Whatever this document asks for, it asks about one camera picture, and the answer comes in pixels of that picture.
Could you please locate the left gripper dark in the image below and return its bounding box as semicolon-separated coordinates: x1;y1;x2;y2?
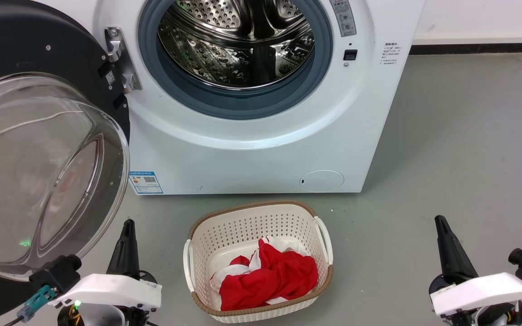
57;220;149;326

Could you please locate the blue energy label sticker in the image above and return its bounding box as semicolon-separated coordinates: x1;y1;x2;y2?
128;171;164;195

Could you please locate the cream plastic laundry basket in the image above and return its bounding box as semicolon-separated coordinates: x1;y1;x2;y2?
183;200;334;323

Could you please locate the red and white garment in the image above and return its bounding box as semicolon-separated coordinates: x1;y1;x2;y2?
210;236;320;312

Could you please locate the white front-load washing machine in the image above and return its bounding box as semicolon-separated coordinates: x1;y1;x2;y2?
32;0;426;196

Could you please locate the grey instruction label strip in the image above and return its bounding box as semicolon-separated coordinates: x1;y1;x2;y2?
329;0;358;38

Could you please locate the teal cable connector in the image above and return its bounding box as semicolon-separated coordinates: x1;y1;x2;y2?
16;285;58;323

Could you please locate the stainless steel washer drum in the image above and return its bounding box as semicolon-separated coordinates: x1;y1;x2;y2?
157;0;315;91

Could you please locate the round white filter cover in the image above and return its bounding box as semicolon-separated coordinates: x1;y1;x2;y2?
300;170;345;193

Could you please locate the small printed text label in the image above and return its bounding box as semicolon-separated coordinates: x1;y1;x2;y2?
380;43;402;66

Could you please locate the round black glass washer door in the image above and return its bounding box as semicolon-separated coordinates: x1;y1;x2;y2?
0;0;131;325

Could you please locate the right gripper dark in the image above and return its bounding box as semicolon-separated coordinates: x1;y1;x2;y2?
435;215;522;326

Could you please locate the silver door hinge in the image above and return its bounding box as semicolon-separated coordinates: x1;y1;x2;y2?
104;27;143;94

